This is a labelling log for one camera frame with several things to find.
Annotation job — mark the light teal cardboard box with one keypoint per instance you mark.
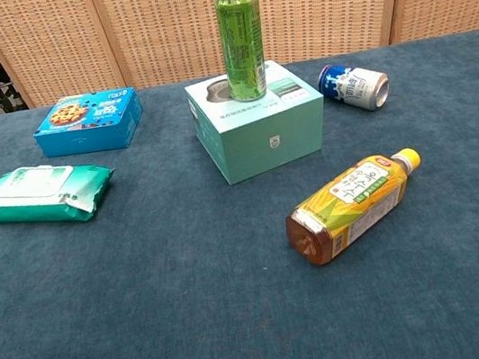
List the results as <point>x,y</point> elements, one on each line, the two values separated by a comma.
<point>269,134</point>

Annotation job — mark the yellow corn tea bottle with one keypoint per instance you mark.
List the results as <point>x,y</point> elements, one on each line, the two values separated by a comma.
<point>353,207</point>

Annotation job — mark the tall green drink can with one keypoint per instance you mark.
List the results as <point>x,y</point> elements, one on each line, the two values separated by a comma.
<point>241,47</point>

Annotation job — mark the blue table cloth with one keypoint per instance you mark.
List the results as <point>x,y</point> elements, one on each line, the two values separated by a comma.
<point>196,309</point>

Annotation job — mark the blue and white milk can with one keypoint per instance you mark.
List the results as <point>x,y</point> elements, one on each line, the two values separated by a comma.
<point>357,85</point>

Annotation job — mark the blue cookie box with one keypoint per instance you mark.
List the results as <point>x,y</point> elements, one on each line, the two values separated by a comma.
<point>89,126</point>

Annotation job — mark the green wet wipes pack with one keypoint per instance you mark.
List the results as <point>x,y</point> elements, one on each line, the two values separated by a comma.
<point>42,197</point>

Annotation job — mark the wicker folding screen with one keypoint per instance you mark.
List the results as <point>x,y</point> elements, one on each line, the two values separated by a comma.
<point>330,1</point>

